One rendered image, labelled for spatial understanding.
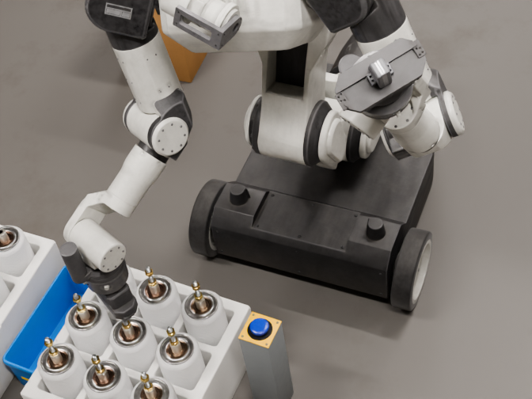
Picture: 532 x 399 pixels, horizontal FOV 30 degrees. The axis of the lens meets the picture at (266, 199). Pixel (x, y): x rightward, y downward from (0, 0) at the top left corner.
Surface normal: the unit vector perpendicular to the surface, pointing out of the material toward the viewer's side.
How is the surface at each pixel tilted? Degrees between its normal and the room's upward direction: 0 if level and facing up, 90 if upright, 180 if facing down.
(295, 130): 58
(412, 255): 19
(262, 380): 90
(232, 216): 45
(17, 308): 90
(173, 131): 76
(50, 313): 88
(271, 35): 102
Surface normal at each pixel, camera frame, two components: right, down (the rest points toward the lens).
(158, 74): 0.56, 0.41
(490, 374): -0.11, -0.62
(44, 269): 0.92, 0.24
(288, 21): 0.33, 0.24
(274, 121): -0.37, 0.29
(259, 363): -0.40, 0.73
